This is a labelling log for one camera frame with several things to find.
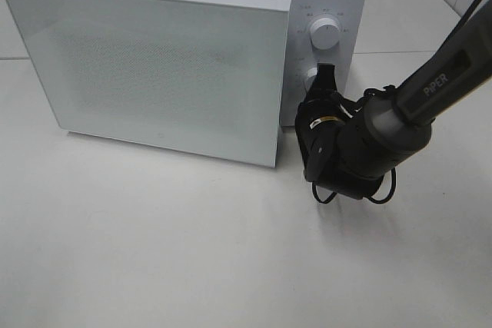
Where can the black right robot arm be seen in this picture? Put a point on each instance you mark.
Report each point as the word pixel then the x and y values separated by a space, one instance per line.
pixel 348 147

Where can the white microwave door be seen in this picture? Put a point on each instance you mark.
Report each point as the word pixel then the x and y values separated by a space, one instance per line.
pixel 198 76

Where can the white upper power knob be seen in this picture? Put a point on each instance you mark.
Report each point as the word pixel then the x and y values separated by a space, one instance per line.
pixel 325 32

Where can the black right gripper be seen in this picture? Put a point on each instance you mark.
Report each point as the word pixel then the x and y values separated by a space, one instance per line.
pixel 323 106

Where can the white timer knob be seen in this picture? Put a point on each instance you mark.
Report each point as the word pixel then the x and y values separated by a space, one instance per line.
pixel 309 78

